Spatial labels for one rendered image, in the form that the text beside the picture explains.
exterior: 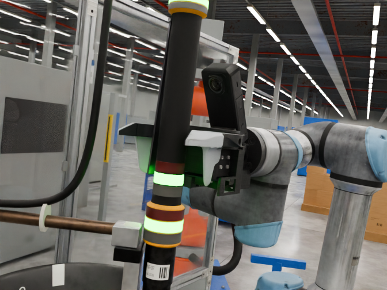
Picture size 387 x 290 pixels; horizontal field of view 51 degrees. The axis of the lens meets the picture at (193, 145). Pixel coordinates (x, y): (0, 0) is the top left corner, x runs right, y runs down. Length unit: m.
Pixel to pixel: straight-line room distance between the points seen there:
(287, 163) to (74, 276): 0.37
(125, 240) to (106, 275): 0.19
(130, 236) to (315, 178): 9.18
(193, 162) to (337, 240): 0.56
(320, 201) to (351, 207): 8.65
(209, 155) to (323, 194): 9.20
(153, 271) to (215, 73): 0.25
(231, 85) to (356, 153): 0.51
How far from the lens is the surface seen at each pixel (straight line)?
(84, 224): 0.48
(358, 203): 0.99
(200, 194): 0.73
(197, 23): 0.46
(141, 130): 0.47
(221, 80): 0.51
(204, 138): 0.41
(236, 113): 0.53
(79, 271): 0.65
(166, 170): 0.44
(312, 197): 9.68
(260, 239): 0.67
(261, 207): 0.66
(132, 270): 0.47
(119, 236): 0.46
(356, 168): 0.96
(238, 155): 0.51
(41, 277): 0.65
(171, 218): 0.45
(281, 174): 0.66
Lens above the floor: 1.68
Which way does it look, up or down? 3 degrees down
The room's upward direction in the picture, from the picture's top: 7 degrees clockwise
